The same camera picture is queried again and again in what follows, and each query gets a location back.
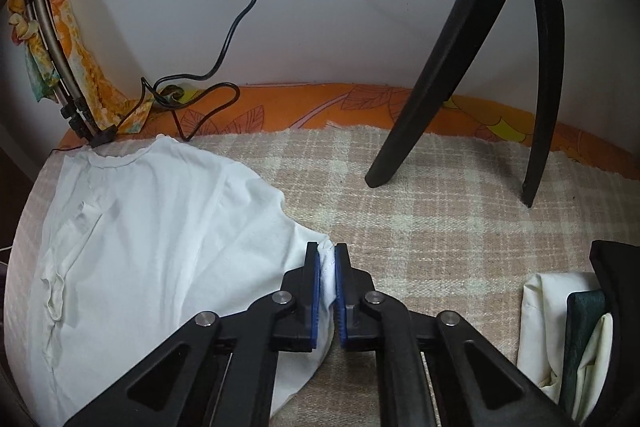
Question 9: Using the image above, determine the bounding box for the folded dark green garment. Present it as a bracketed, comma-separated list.
[559, 289, 606, 415]

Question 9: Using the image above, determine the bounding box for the folded cream garment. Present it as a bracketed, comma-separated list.
[516, 272, 613, 424]

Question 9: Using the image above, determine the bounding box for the black garment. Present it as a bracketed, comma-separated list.
[585, 239, 639, 426]

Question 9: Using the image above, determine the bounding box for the colourful floral scarf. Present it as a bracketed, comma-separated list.
[8, 0, 152, 134]

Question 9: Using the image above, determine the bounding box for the black power cable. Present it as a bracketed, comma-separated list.
[49, 0, 342, 154]

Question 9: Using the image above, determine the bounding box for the black ring light tripod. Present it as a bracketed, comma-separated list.
[364, 0, 565, 207]

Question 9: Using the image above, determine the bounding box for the white t-shirt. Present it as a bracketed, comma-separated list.
[6, 136, 333, 426]

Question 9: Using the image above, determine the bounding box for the plaid beige bed blanket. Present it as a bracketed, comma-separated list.
[2, 123, 640, 427]

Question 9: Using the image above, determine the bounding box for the folded silver tripod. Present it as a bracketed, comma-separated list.
[25, 0, 117, 147]

